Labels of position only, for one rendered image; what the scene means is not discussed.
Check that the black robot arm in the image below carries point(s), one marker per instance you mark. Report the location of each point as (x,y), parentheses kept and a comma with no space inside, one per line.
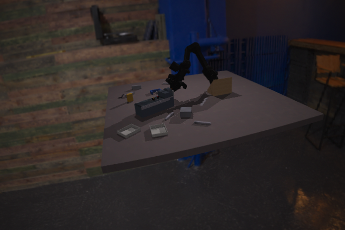
(183,68)

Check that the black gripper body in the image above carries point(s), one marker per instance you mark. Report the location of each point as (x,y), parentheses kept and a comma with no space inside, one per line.
(179,82)

